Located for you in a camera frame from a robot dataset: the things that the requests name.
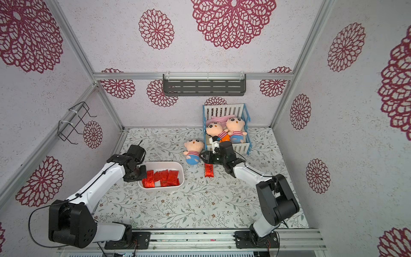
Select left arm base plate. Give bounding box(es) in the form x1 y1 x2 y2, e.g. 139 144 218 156
104 232 151 250

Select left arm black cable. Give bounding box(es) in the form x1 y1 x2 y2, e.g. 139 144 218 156
28 139 144 250

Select black wire wall rack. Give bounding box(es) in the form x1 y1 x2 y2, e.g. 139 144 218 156
57 101 96 145

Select plush doll orange pants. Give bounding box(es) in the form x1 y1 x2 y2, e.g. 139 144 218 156
206 122 231 142

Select blue white toy crib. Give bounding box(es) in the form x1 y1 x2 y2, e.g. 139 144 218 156
203 103 252 154

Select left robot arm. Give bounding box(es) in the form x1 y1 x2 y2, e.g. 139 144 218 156
48 145 147 249

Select pink pillow in crib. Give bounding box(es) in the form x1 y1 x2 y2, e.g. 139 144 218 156
206 115 236 125

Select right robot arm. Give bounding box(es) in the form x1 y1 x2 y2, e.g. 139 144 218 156
200 141 300 243

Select aluminium front rail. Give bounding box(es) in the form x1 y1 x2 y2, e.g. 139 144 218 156
57 229 328 253

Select grey wall shelf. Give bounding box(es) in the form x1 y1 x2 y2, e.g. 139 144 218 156
162 73 246 96

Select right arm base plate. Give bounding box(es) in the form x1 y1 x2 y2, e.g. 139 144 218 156
234 231 280 249

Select plush doll blue pants crib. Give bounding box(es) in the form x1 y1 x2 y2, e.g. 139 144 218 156
226 117 247 143

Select white plastic storage box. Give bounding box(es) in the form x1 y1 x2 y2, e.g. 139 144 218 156
138 162 185 192

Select plush doll blue pants outside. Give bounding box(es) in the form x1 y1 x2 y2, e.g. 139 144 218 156
183 139 204 166

